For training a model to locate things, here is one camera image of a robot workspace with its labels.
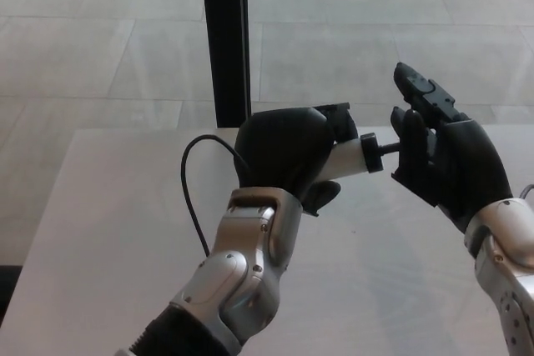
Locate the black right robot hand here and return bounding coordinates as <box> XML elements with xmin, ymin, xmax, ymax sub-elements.
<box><xmin>390</xmin><ymin>62</ymin><xmax>515</xmax><ymax>234</ymax></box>

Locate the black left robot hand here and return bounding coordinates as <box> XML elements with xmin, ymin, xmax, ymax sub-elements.
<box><xmin>233</xmin><ymin>102</ymin><xmax>360</xmax><ymax>218</ymax></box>

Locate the white air pump black handle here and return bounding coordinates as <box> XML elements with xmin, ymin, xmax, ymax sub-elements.
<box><xmin>319</xmin><ymin>132</ymin><xmax>404</xmax><ymax>183</ymax></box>

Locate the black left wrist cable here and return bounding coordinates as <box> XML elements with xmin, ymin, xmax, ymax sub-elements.
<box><xmin>179</xmin><ymin>134</ymin><xmax>252</xmax><ymax>258</ymax></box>

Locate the black vertical frame post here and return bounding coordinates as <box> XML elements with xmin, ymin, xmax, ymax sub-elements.
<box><xmin>199</xmin><ymin>0</ymin><xmax>253</xmax><ymax>128</ymax></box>

